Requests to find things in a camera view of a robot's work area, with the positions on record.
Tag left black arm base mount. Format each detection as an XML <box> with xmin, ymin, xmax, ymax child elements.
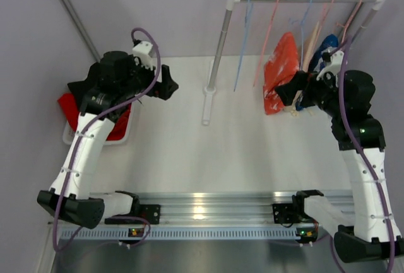
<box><xmin>105</xmin><ymin>204</ymin><xmax>161</xmax><ymax>225</ymax></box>

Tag metal clothes rack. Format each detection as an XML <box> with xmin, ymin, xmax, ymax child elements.
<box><xmin>202</xmin><ymin>0</ymin><xmax>386</xmax><ymax>126</ymax></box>

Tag white plastic basket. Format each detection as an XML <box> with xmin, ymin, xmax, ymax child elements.
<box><xmin>62</xmin><ymin>105</ymin><xmax>134</xmax><ymax>146</ymax></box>

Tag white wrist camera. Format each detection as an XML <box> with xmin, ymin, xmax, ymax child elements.
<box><xmin>314</xmin><ymin>47</ymin><xmax>344</xmax><ymax>81</ymax></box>
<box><xmin>132</xmin><ymin>41</ymin><xmax>155</xmax><ymax>69</ymax></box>

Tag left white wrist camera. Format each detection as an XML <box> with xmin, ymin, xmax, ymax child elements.
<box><xmin>132</xmin><ymin>41</ymin><xmax>155</xmax><ymax>69</ymax></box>

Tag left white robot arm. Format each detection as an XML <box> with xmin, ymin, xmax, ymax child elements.
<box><xmin>37</xmin><ymin>51</ymin><xmax>179</xmax><ymax>229</ymax></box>

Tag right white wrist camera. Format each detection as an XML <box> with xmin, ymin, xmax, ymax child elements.
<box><xmin>314</xmin><ymin>47</ymin><xmax>344</xmax><ymax>81</ymax></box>

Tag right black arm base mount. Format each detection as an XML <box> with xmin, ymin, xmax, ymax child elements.
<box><xmin>271</xmin><ymin>203</ymin><xmax>314</xmax><ymax>224</ymax></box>

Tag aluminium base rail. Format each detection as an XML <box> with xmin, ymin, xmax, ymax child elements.
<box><xmin>52</xmin><ymin>192</ymin><xmax>355</xmax><ymax>251</ymax></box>

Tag red trousers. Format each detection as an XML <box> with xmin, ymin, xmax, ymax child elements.
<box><xmin>56</xmin><ymin>92</ymin><xmax>132</xmax><ymax>141</ymax></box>

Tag pink hanger of beige garment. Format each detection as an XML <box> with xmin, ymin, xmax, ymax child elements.
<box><xmin>303</xmin><ymin>0</ymin><xmax>335</xmax><ymax>71</ymax></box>

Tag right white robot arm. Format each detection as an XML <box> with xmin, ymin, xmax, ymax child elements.
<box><xmin>275</xmin><ymin>70</ymin><xmax>403</xmax><ymax>264</ymax></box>

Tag black trousers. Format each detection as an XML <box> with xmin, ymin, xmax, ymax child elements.
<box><xmin>68</xmin><ymin>62</ymin><xmax>100</xmax><ymax>107</ymax></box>

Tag blue white patterned garment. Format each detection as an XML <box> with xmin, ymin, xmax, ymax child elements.
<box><xmin>294</xmin><ymin>34</ymin><xmax>340</xmax><ymax>116</ymax></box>

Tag blue wire hanger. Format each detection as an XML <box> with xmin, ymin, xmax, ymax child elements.
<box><xmin>289</xmin><ymin>0</ymin><xmax>312</xmax><ymax>70</ymax></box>
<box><xmin>233</xmin><ymin>0</ymin><xmax>254</xmax><ymax>92</ymax></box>

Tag pink hanger of black trousers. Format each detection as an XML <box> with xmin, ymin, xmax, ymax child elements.
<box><xmin>252</xmin><ymin>0</ymin><xmax>280</xmax><ymax>87</ymax></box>

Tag orange patterned garment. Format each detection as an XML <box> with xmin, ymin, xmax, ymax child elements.
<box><xmin>263</xmin><ymin>32</ymin><xmax>299</xmax><ymax>115</ymax></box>

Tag pink hanger of blue garment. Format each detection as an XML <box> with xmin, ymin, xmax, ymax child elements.
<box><xmin>335</xmin><ymin>0</ymin><xmax>363</xmax><ymax>43</ymax></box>

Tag beige garment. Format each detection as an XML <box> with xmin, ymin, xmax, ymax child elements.
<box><xmin>283</xmin><ymin>21</ymin><xmax>321</xmax><ymax>117</ymax></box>

